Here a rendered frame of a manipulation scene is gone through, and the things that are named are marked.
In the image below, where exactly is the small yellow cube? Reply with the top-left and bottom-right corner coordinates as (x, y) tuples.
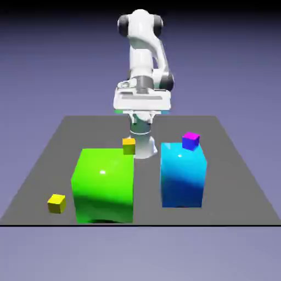
(47, 193), (67, 215)

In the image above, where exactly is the small magenta cube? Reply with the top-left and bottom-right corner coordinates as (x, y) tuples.
(181, 131), (201, 151)

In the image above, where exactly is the small orange cube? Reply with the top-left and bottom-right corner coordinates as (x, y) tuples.
(122, 137), (136, 156)

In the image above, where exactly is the large cyan box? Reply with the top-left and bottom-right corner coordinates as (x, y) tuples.
(160, 142), (207, 209)

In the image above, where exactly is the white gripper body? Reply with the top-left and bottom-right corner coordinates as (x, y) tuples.
(113, 87), (172, 115)

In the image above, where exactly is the large green box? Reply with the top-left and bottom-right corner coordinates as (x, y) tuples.
(70, 148), (135, 225)

